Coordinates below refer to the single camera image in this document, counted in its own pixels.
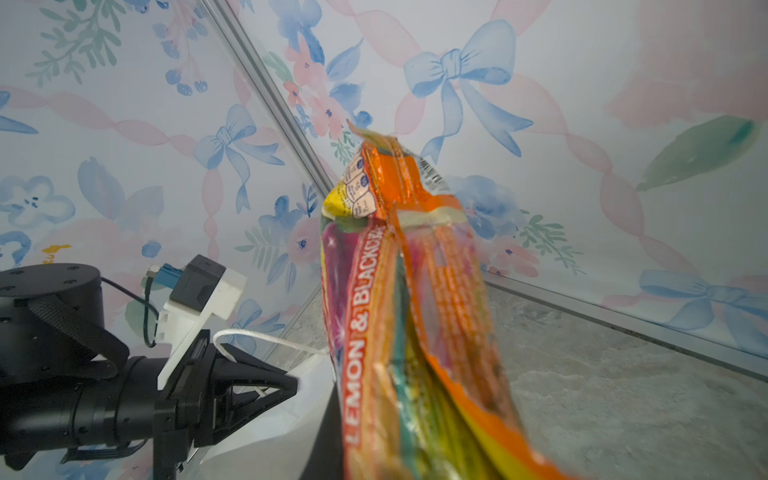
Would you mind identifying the orange Fox's candy bag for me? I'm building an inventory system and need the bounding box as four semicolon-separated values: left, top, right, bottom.
321;129;561;479

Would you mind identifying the left aluminium corner post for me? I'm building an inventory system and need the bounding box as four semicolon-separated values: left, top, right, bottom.
202;0;334;196

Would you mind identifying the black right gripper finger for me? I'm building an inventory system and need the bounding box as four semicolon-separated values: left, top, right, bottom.
299;386;344;480

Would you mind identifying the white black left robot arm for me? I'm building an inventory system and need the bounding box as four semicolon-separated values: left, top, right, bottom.
1;256;298;479

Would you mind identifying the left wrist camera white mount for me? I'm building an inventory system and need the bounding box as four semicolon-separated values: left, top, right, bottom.
147;255;247;390

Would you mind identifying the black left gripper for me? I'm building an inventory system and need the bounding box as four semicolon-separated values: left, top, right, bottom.
153;330;298;479

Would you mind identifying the floral paper gift bag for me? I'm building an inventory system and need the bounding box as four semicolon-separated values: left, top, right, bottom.
199;335;337;479

